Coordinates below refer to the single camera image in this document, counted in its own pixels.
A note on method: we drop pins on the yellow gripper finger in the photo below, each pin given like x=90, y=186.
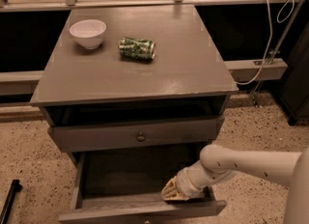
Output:
x=170, y=189
x=177, y=197

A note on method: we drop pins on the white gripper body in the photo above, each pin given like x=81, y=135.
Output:
x=183, y=182

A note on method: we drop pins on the grey drawer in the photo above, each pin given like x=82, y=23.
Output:
x=71, y=139
x=124, y=186

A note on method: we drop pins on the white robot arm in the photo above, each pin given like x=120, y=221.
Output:
x=219, y=164

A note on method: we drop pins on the grey top drawer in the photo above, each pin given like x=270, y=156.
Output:
x=71, y=139

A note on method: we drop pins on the grey wooden drawer cabinet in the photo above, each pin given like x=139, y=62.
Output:
x=81, y=113

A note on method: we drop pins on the dark cabinet at right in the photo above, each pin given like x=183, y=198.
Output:
x=296, y=87

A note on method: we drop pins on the crushed green soda can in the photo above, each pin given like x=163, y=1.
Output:
x=137, y=49

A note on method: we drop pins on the black bar on floor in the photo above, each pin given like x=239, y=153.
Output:
x=5, y=213

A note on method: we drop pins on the white ceramic bowl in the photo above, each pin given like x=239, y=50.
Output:
x=89, y=33

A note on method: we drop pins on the grey metal railing frame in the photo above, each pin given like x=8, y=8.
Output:
x=145, y=1

